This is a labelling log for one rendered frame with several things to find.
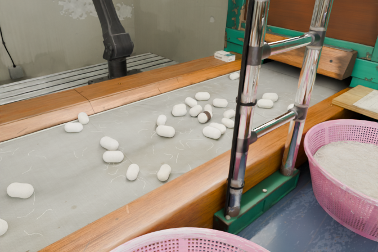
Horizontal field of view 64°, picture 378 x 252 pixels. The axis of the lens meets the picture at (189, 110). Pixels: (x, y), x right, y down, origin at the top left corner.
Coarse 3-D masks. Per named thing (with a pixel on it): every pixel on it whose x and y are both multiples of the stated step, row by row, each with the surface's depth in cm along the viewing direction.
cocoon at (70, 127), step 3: (69, 123) 59; (72, 123) 59; (75, 123) 60; (78, 123) 60; (66, 126) 59; (69, 126) 59; (72, 126) 59; (75, 126) 59; (78, 126) 59; (81, 126) 60; (66, 129) 59; (69, 129) 59; (72, 129) 59; (75, 129) 59; (78, 129) 59; (81, 129) 60
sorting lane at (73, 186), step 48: (192, 96) 78; (288, 96) 80; (0, 144) 56; (48, 144) 56; (96, 144) 57; (144, 144) 57; (192, 144) 58; (0, 192) 44; (48, 192) 45; (96, 192) 45; (144, 192) 46; (0, 240) 37; (48, 240) 37
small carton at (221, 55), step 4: (216, 52) 99; (220, 52) 99; (224, 52) 99; (228, 52) 99; (216, 56) 99; (220, 56) 98; (224, 56) 97; (228, 56) 96; (232, 56) 97; (224, 60) 97; (228, 60) 96; (232, 60) 98
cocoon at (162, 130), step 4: (156, 128) 60; (160, 128) 59; (164, 128) 59; (168, 128) 59; (172, 128) 59; (156, 132) 60; (160, 132) 59; (164, 132) 59; (168, 132) 58; (172, 132) 59; (164, 136) 59; (168, 136) 59; (172, 136) 59
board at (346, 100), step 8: (352, 88) 77; (360, 88) 77; (368, 88) 77; (344, 96) 72; (352, 96) 72; (360, 96) 72; (336, 104) 70; (344, 104) 68; (352, 104) 68; (360, 112) 66; (368, 112) 65
